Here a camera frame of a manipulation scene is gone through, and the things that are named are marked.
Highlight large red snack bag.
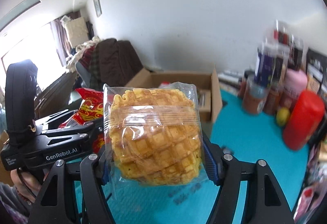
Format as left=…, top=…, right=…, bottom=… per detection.
left=58, top=87, right=105, bottom=154

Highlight waffle pastry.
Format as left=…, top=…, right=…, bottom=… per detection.
left=104, top=82, right=205, bottom=186

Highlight person's left hand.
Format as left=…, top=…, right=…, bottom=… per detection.
left=10, top=170, right=42, bottom=203

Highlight green yellow fruit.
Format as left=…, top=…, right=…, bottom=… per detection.
left=276, top=107, right=290, bottom=126

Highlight red cylindrical container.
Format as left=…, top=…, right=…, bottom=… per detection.
left=282, top=90, right=325, bottom=151

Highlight brown label jar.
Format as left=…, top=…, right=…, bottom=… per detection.
left=242, top=75, right=269, bottom=115

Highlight dark brown jacket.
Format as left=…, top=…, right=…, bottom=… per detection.
left=89, top=38, right=143, bottom=91

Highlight pink jar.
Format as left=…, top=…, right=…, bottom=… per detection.
left=279, top=69, right=308, bottom=111

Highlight brown cardboard box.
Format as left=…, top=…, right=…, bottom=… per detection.
left=125, top=67, right=223, bottom=124

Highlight black printed pouch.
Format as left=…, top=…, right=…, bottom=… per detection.
left=306, top=48, right=326, bottom=103

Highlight clear jar dark label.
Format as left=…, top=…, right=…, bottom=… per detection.
left=254, top=42, right=277, bottom=88

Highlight wall picture frame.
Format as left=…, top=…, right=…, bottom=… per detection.
left=93, top=0, right=102, bottom=17

